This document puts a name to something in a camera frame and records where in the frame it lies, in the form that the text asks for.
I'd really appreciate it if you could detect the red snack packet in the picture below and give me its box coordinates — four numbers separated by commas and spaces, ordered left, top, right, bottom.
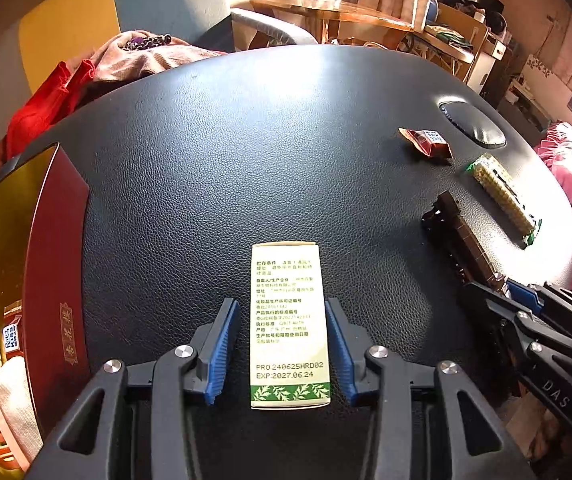
0, 300, 25, 361
398, 127, 454, 161

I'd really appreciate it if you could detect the red gift box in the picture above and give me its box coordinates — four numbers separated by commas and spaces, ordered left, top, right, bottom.
0, 142, 91, 473

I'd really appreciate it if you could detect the white floral board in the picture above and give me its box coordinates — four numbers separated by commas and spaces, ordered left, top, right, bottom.
521, 55, 572, 106

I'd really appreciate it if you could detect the brown block bar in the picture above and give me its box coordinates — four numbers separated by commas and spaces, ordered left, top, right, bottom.
422, 191, 509, 296

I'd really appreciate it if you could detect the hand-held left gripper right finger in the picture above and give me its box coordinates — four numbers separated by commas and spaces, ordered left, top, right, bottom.
324, 297, 537, 480

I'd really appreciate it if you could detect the black round cushion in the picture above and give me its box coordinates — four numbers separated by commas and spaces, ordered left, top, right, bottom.
438, 101, 507, 148

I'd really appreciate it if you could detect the purple bead string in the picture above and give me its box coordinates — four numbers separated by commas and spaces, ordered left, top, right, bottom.
124, 34, 173, 52

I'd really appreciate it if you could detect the wooden shelf rack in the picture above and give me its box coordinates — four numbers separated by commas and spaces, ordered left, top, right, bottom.
411, 2, 507, 81

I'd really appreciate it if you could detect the white cabinet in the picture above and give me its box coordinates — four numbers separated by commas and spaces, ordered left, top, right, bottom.
466, 40, 499, 93

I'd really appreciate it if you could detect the wooden side table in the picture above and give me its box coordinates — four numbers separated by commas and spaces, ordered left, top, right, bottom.
250, 0, 414, 46

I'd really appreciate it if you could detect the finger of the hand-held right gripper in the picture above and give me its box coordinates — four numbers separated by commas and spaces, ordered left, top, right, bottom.
506, 280, 572, 346
458, 280, 572, 366

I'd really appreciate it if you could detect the pink cloth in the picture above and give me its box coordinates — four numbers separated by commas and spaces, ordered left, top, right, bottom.
90, 31, 227, 83

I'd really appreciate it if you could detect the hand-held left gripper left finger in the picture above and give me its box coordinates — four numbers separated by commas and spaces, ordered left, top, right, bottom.
26, 297, 241, 480

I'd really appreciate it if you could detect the red cloth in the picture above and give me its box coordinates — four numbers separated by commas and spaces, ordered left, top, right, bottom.
6, 59, 96, 161

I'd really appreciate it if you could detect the white green carton box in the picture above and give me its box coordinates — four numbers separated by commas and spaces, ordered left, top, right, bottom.
250, 241, 331, 409

